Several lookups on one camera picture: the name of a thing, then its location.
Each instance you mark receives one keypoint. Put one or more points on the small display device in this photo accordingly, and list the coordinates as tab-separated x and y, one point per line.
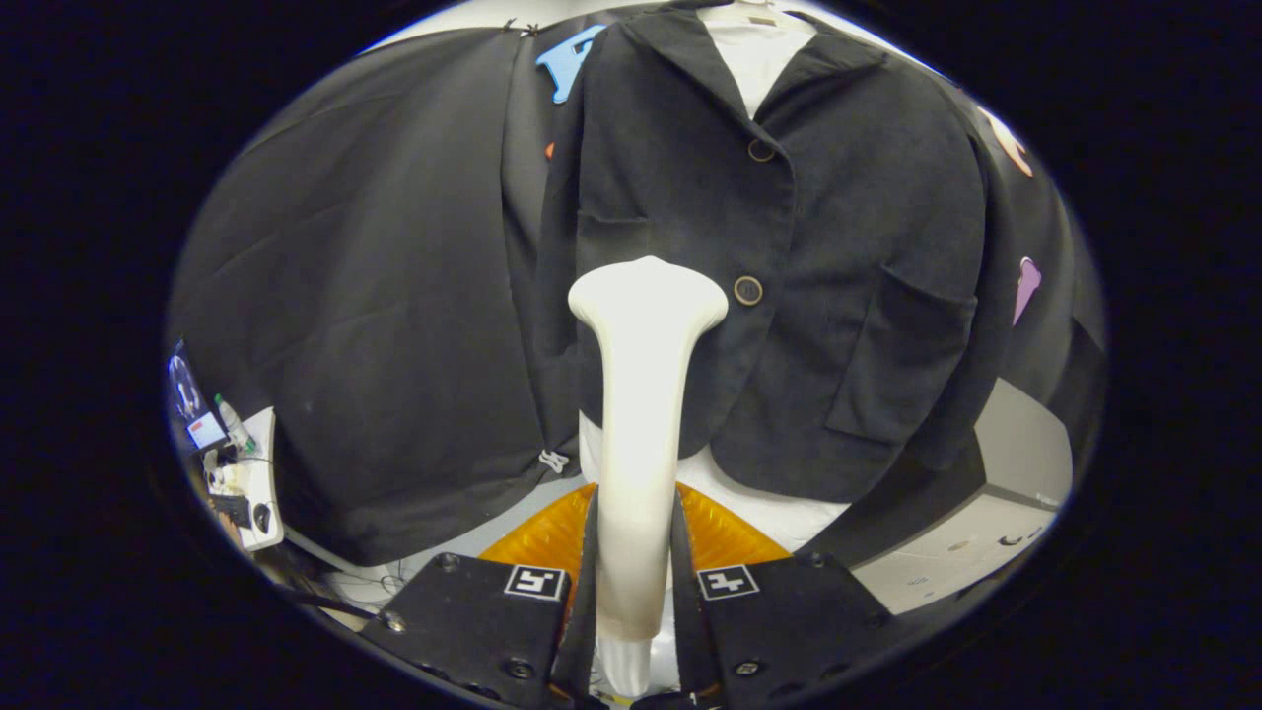
205	431

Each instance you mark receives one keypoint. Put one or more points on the black backdrop cloth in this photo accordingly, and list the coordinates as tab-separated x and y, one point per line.
375	296

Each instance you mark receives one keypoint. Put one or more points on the white side table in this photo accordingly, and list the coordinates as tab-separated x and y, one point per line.
264	468

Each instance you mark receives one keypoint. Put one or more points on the clear bottle green cap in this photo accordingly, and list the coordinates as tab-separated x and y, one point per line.
235	426

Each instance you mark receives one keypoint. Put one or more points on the white shirt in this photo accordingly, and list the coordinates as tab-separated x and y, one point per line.
759	59

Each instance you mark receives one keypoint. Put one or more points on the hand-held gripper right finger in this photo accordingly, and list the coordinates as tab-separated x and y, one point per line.
789	621

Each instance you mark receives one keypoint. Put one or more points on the grey cabinet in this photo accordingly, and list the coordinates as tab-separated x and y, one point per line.
1016	444

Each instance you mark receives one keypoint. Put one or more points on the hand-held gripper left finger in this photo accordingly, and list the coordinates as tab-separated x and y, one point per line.
473	621

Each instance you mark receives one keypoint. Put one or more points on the black computer mouse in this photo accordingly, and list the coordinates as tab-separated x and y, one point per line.
261	517

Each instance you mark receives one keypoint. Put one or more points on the black suit jacket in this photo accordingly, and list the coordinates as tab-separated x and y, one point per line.
868	247

